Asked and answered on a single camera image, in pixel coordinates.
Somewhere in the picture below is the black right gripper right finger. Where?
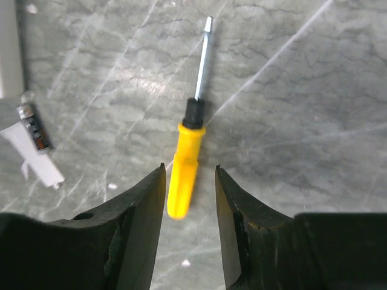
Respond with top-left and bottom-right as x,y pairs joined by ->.
215,167 -> 386,289

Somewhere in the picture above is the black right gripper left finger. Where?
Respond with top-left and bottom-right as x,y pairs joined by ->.
1,166 -> 166,289

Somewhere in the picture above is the white battery cover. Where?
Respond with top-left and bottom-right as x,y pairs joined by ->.
1,122 -> 65,190

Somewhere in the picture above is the yellow handled screwdriver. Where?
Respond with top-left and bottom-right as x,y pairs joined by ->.
167,16 -> 213,220

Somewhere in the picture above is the battery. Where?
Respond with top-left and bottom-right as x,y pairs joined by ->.
17,101 -> 51,154

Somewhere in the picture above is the white remote control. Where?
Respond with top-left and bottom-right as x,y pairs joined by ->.
0,0 -> 25,98

